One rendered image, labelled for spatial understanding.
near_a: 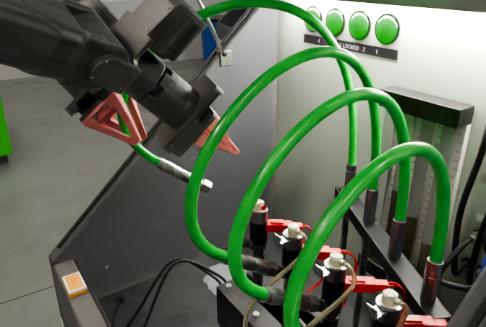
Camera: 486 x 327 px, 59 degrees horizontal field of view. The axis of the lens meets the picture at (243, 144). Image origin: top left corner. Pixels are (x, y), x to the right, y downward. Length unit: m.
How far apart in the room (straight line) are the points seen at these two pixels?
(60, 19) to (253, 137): 0.67
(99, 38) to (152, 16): 0.08
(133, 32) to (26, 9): 0.12
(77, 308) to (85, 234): 0.16
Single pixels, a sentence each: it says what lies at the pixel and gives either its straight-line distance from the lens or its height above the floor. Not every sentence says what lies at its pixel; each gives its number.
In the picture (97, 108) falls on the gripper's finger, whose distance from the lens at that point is 0.64.
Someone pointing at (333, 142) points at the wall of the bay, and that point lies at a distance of 0.91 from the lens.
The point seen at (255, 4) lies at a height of 1.43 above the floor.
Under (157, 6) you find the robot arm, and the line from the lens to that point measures 0.49.
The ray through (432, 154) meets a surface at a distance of 0.45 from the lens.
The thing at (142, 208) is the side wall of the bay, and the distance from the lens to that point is 0.94.
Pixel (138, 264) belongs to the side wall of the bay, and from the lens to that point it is 1.01.
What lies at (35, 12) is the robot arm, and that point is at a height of 1.44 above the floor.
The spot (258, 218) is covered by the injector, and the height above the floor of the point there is 1.13.
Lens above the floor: 1.48
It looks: 22 degrees down
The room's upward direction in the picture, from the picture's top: straight up
